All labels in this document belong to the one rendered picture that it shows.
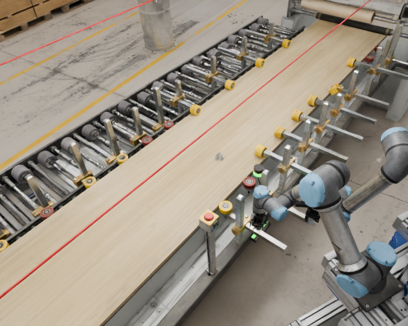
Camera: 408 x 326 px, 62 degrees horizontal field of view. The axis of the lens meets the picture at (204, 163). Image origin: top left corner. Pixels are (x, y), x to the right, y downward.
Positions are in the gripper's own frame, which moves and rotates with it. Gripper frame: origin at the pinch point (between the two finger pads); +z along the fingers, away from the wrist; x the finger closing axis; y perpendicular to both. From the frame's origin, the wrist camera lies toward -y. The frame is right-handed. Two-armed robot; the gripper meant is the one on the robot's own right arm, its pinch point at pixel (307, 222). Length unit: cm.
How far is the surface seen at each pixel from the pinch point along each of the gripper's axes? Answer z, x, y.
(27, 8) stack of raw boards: 41, 159, -638
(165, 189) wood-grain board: -9, -37, -80
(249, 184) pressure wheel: -9.0, -2.3, -39.8
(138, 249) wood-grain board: -9, -78, -61
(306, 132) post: -26, 44, -28
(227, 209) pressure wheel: -9.0, -26.8, -38.8
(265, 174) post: -28.6, -5.6, -27.3
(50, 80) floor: 76, 61, -429
